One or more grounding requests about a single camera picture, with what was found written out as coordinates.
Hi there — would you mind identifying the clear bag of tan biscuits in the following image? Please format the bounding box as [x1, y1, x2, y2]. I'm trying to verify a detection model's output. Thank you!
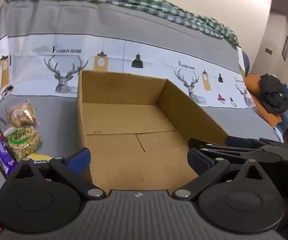
[6, 101, 37, 128]

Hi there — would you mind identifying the grey deer-print sofa cover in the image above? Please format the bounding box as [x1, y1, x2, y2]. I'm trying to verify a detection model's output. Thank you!
[0, 0, 285, 240]

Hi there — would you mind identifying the orange cushion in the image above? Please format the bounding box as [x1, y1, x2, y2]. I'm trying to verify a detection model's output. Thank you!
[244, 72, 283, 128]

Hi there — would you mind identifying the brown cardboard box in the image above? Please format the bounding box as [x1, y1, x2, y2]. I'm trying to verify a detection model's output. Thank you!
[78, 70, 228, 191]

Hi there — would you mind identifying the green-label bag of nuts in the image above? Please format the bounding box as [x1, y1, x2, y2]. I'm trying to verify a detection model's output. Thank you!
[7, 126, 42, 162]

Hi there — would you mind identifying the purple snack packet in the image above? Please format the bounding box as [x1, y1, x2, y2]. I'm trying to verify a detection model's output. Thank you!
[0, 132, 19, 178]

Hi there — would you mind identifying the silver foil packet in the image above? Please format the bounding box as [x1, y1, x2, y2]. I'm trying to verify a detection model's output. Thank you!
[0, 115, 17, 137]

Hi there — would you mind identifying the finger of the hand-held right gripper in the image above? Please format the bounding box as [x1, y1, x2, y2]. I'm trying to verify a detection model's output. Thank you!
[225, 136, 265, 148]
[188, 138, 282, 162]

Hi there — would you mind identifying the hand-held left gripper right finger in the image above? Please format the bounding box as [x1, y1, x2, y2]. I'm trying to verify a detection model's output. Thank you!
[172, 148, 263, 201]

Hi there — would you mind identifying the blue denim cloth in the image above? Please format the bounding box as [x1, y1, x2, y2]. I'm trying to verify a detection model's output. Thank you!
[275, 85, 288, 133]

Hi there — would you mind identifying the framed wall picture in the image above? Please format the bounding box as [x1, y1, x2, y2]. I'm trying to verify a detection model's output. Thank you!
[282, 35, 288, 61]

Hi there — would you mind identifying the yellow gold snack bar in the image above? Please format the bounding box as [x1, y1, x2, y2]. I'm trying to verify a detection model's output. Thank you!
[30, 152, 53, 165]

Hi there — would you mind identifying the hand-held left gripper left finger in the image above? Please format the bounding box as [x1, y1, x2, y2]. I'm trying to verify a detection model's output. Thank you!
[15, 147, 107, 201]

